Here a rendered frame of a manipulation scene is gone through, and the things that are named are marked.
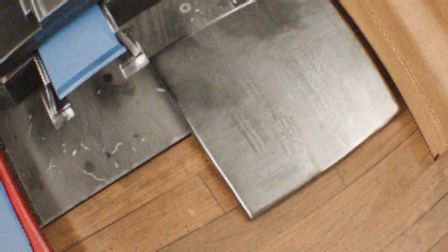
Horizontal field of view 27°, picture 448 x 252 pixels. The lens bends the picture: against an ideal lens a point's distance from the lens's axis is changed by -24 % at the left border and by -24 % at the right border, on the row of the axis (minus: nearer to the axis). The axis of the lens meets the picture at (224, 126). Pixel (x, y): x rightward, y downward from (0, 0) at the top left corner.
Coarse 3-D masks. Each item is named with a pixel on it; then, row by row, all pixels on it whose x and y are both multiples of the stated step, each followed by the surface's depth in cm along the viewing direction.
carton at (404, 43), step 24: (360, 0) 93; (384, 0) 100; (408, 0) 100; (432, 0) 100; (360, 24) 98; (384, 24) 100; (408, 24) 100; (432, 24) 100; (384, 48) 95; (408, 48) 99; (432, 48) 99; (408, 72) 91; (432, 72) 98; (408, 96) 95; (432, 96) 98; (432, 120) 91; (432, 144) 94
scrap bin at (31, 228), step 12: (0, 156) 91; (0, 168) 96; (12, 180) 92; (12, 192) 95; (12, 204) 95; (24, 204) 91; (24, 216) 95; (24, 228) 94; (36, 228) 89; (36, 240) 94
